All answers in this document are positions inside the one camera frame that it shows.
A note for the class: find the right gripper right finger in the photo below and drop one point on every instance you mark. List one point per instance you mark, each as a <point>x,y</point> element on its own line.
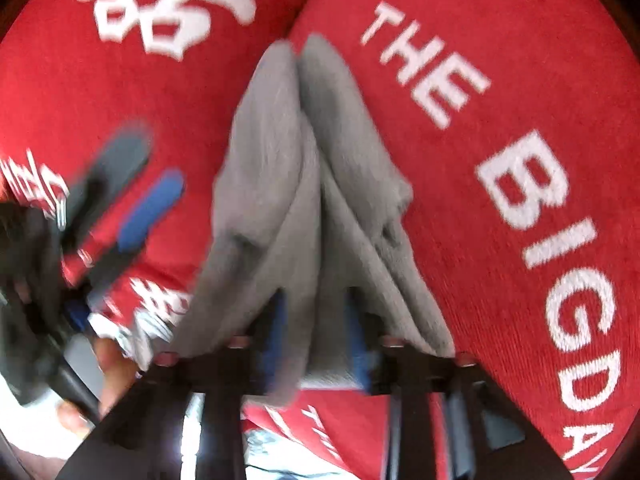
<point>446,419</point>

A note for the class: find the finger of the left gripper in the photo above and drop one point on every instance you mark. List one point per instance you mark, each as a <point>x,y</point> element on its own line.
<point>99,187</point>
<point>132,236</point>

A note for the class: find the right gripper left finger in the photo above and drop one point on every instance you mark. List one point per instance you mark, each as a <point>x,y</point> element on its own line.
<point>182,418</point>

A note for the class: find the grey fleece garment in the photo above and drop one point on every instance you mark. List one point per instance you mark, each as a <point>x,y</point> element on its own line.
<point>308,203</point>

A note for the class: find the person's left hand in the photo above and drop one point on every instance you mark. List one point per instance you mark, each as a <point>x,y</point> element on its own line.
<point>119,373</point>

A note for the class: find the red sofa seat cushion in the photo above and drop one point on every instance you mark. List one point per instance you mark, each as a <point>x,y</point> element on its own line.
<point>74,72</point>

